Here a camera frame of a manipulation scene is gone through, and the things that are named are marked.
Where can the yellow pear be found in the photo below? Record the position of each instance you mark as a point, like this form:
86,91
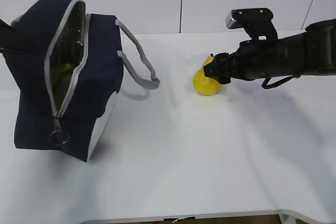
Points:
205,85

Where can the yellow banana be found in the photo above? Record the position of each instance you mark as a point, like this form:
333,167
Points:
58,72

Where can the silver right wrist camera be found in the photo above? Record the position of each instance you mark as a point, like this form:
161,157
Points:
255,21

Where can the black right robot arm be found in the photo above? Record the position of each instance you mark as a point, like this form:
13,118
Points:
325,66

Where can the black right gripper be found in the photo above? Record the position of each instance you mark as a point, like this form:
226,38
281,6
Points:
289,56

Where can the navy blue lunch bag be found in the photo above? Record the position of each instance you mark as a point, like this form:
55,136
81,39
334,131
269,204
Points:
72,116

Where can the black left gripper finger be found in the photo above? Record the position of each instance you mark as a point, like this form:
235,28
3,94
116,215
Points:
13,39
15,51

